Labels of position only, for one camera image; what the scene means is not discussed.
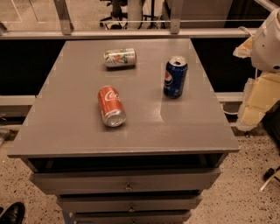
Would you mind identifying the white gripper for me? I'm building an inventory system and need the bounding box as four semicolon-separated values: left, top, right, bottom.
233;8;280;131

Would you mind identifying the red coke can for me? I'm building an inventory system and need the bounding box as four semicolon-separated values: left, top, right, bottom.
97;86;126;128

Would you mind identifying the blue pepsi can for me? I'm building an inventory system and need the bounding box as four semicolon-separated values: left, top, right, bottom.
164;56;188;99

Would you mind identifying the white green soda can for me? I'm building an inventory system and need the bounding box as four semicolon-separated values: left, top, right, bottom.
104;48;137;68

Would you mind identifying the black white floor object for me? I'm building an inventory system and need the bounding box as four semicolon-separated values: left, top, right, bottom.
259;168;280;193

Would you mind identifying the grey drawer cabinet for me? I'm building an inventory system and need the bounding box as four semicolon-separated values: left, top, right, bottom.
10;38;238;224

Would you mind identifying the black shoe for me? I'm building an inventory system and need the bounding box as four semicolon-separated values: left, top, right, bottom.
0;202;25;224

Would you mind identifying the white cable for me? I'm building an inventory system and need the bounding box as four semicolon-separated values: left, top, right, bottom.
237;25;254;38

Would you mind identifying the metal railing frame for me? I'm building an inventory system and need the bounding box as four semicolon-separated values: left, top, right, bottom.
0;0;256;39

